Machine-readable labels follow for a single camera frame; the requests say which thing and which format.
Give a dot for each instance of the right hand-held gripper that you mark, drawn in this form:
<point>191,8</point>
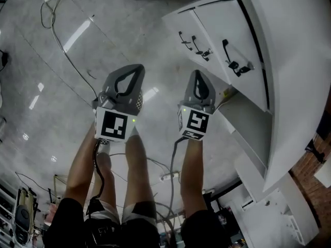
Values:
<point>196,121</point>

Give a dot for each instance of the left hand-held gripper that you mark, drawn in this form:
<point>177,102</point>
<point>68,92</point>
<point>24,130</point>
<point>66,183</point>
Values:
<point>113,124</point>

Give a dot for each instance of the person's right forearm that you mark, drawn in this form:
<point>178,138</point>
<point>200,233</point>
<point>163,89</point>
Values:
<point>192,177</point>

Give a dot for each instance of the person's left forearm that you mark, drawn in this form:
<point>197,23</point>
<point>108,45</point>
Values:
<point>80,169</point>

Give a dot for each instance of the white desk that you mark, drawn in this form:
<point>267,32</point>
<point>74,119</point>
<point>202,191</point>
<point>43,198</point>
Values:
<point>289,61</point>

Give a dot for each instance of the person's right checkered shoe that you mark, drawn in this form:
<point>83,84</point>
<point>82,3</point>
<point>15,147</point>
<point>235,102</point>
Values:
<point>141,101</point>

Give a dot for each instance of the person's checkered shoe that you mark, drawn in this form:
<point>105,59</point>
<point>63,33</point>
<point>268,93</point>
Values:
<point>104,145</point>
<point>141,101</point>

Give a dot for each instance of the person's left checkered shoe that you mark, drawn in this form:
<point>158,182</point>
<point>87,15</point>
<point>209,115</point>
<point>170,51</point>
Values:
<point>104,145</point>

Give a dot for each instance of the person's white black shorts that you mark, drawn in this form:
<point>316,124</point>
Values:
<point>111,213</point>

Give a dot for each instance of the white slatted cabinet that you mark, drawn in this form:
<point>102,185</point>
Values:
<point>274,216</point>

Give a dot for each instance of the person's black shirt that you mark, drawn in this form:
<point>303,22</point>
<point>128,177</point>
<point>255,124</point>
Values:
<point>64,221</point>

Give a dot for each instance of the cluttered storage shelf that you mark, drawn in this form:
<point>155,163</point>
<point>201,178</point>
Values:
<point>23,216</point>

